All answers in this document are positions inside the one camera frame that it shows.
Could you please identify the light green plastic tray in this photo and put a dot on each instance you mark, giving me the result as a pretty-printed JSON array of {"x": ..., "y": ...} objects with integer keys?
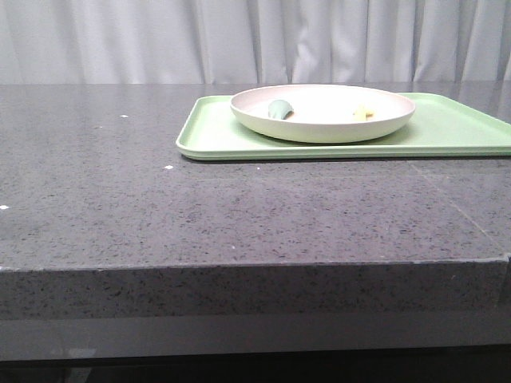
[{"x": 440, "y": 127}]

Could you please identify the yellow plastic fork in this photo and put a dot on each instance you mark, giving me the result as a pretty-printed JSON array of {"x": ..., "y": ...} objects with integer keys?
[{"x": 363, "y": 113}]

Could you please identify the white round plate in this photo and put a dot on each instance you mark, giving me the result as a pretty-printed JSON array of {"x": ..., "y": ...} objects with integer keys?
[{"x": 323, "y": 114}]

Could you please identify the grey green spoon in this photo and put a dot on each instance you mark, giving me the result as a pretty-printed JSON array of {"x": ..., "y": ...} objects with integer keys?
[{"x": 279, "y": 109}]

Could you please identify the grey white curtain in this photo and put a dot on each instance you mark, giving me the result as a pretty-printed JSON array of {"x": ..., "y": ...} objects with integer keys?
[{"x": 265, "y": 42}]

